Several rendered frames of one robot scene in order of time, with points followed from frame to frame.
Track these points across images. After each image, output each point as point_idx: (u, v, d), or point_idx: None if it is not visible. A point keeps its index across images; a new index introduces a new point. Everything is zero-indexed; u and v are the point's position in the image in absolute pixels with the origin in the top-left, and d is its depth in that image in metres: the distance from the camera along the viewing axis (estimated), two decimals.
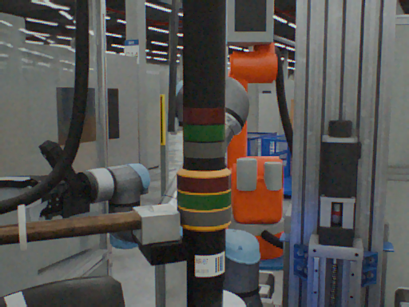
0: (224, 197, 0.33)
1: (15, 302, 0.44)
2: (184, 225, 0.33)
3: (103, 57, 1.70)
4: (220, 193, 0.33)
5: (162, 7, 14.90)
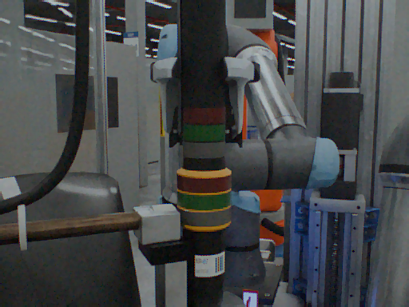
0: (224, 197, 0.33)
1: (8, 185, 0.42)
2: (184, 225, 0.33)
3: (102, 26, 1.69)
4: (220, 193, 0.33)
5: (162, 3, 14.88)
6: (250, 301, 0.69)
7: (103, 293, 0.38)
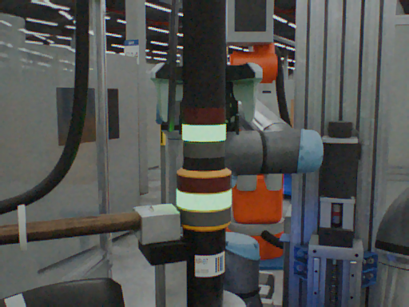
0: (224, 197, 0.33)
1: (15, 305, 0.44)
2: (184, 225, 0.33)
3: (103, 58, 1.70)
4: (220, 193, 0.33)
5: (162, 7, 14.90)
6: None
7: None
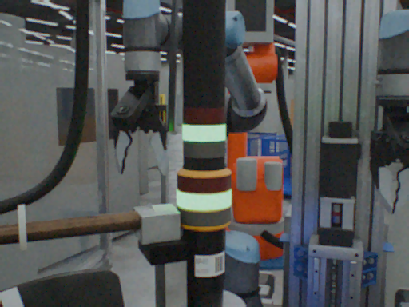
0: (224, 197, 0.33)
1: None
2: (184, 225, 0.33)
3: (103, 58, 1.70)
4: (220, 193, 0.33)
5: (162, 7, 14.90)
6: None
7: None
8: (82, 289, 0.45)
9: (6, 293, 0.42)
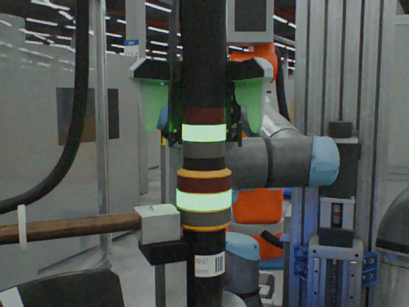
0: (224, 197, 0.33)
1: None
2: (184, 225, 0.33)
3: (103, 58, 1.70)
4: (220, 193, 0.33)
5: (162, 7, 14.90)
6: None
7: None
8: (82, 289, 0.45)
9: (6, 293, 0.42)
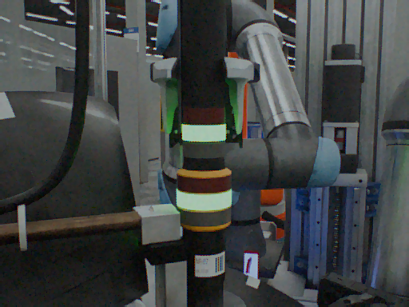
0: (224, 197, 0.33)
1: (253, 280, 0.60)
2: (184, 225, 0.33)
3: (102, 9, 1.68)
4: (220, 193, 0.33)
5: None
6: (251, 261, 0.68)
7: None
8: None
9: None
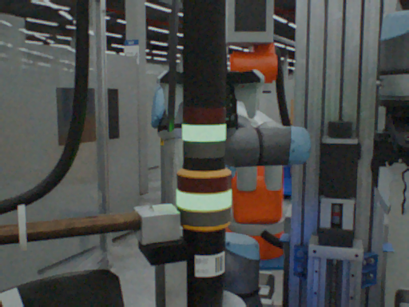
0: (224, 197, 0.33)
1: None
2: (184, 225, 0.33)
3: (103, 58, 1.70)
4: (220, 193, 0.33)
5: (162, 7, 14.90)
6: None
7: None
8: (82, 289, 0.45)
9: (6, 293, 0.42)
